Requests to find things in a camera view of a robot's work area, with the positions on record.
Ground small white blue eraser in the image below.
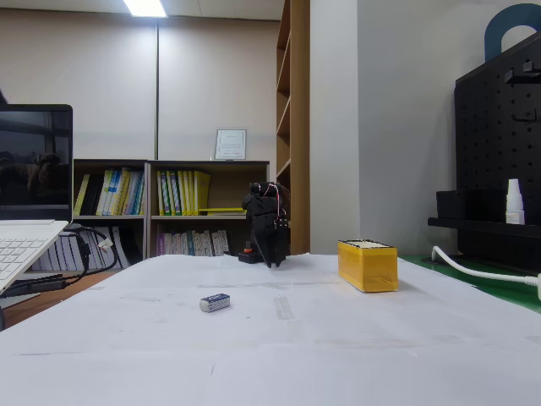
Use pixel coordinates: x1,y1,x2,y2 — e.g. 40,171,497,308
199,293,232,314

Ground yellow rectangular box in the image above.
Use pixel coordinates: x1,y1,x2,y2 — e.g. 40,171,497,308
336,239,399,294

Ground black orange table clamp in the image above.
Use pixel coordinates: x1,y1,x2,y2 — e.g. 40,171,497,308
237,239,259,265

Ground flat yellow folder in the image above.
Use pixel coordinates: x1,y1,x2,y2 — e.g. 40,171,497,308
198,206,249,217

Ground low bookshelf with yellow binders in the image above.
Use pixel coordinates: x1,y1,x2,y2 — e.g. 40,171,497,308
145,159,271,260

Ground framed white certificate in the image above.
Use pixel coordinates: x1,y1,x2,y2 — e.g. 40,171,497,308
213,128,249,162

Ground white paper table cover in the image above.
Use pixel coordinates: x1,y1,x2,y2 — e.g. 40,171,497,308
0,252,541,406

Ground tall wooden bookshelf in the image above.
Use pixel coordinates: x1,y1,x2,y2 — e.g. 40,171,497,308
276,0,312,256

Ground low bookshelf with mixed books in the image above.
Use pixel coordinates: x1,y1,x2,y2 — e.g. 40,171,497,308
72,158,149,272

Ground black box on pegboard shelf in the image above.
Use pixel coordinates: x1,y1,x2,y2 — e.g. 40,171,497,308
434,189,468,220

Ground green desk mat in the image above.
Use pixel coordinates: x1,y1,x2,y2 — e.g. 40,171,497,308
396,252,541,316

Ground black pegboard organizer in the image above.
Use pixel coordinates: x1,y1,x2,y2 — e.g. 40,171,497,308
427,31,541,270

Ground small white bottle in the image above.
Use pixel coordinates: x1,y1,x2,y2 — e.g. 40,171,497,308
505,178,526,225

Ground white laptop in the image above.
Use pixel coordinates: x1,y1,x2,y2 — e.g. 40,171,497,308
0,104,74,297

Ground ceiling light panel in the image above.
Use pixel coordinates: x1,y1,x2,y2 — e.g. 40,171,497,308
122,0,167,19

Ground blue arch shaped object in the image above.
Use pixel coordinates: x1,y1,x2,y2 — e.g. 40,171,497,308
484,3,541,65

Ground black laptop cables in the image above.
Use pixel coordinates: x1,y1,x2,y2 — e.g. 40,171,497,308
0,223,120,299

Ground white power cable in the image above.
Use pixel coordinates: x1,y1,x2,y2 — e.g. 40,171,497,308
430,245,541,285

